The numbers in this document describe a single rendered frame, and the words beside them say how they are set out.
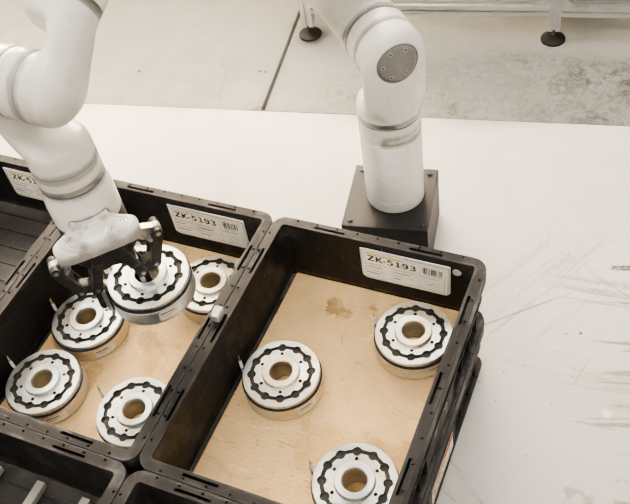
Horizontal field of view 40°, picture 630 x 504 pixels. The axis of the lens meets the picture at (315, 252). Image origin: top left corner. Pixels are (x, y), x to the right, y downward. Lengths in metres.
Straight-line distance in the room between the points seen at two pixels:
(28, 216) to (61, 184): 0.59
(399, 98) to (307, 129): 0.50
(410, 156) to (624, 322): 0.40
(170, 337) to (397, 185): 0.40
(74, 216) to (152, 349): 0.35
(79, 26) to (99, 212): 0.20
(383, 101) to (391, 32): 0.10
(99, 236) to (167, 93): 2.14
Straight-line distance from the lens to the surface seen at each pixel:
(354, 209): 1.36
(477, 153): 1.59
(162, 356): 1.21
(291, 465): 1.08
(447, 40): 3.05
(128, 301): 1.04
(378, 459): 1.04
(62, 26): 0.84
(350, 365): 1.15
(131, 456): 1.02
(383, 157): 1.27
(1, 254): 1.44
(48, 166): 0.88
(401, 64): 1.16
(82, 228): 0.92
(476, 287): 1.09
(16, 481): 1.19
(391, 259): 1.15
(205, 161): 1.65
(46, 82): 0.82
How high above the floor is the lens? 1.78
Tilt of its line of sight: 49 degrees down
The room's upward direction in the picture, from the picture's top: 11 degrees counter-clockwise
